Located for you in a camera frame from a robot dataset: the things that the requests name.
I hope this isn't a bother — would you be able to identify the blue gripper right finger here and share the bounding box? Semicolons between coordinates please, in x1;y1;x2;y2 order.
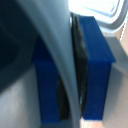
69;13;117;122

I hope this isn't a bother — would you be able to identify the blue cup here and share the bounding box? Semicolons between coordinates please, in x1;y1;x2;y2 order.
0;0;84;128

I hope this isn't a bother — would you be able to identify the white patterned plate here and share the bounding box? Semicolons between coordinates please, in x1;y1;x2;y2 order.
67;0;128;34

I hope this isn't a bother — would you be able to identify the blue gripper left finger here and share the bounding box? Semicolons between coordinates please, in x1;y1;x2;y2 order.
32;39;64;126

